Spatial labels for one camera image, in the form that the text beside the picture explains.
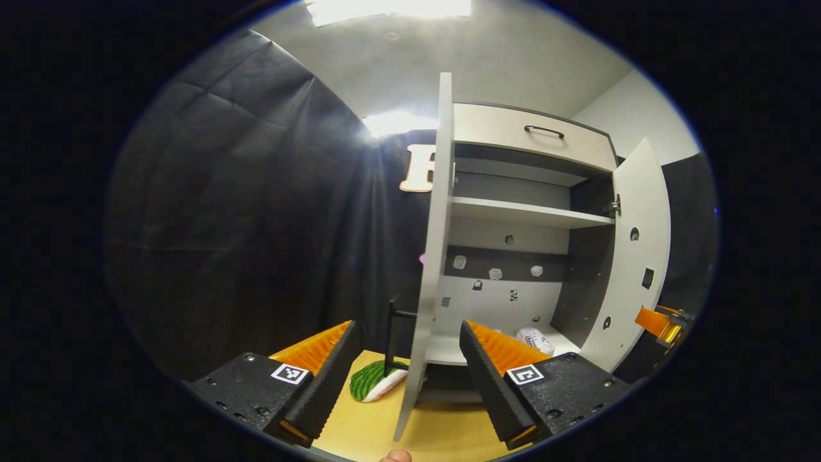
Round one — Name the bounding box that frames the white canvas shoe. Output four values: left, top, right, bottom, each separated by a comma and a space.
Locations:
516, 327, 556, 357

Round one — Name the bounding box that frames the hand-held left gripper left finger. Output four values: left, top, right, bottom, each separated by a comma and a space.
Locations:
183, 319, 361, 449

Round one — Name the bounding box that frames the grey white shoe cabinet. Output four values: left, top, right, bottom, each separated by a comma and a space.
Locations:
420, 103, 620, 405

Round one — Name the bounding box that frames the bright lamp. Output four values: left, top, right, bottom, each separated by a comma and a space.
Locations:
364, 111, 443, 139

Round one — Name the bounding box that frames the black metal stand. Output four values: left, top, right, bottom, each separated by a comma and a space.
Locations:
384, 295, 419, 378

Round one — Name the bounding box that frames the watermelon slice plush toy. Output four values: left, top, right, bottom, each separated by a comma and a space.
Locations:
350, 359, 409, 404

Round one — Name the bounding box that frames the white cabinet drawer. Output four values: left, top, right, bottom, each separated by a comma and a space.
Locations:
452, 103, 618, 173

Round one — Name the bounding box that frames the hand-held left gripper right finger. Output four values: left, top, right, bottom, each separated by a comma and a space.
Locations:
459, 318, 636, 450

